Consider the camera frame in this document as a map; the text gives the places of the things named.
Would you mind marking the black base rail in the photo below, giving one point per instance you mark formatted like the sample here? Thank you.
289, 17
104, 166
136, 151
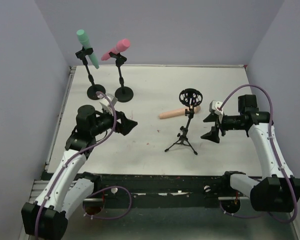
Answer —
158, 191

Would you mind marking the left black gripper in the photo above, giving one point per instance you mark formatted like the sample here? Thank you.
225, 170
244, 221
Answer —
118, 121

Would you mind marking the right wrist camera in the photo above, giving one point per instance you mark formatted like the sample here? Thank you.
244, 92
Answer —
215, 108

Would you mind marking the black round-base mic stand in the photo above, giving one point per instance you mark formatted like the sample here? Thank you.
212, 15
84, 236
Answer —
124, 93
91, 91

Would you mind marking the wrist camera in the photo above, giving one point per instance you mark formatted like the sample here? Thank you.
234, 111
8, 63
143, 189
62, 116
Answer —
107, 101
215, 108

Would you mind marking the beige toy microphone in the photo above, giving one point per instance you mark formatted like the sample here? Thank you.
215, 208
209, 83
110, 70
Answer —
173, 113

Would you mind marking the green toy microphone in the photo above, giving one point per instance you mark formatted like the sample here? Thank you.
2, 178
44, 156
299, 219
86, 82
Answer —
84, 40

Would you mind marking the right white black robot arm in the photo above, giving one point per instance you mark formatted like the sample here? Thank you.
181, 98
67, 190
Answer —
278, 190

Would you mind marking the pink toy microphone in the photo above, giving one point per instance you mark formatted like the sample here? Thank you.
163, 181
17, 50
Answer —
121, 46

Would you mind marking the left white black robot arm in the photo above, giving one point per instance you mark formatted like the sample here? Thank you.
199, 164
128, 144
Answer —
47, 217

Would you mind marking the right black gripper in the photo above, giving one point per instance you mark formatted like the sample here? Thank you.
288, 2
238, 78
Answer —
217, 124

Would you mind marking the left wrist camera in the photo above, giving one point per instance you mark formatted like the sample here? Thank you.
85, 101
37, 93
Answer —
107, 101

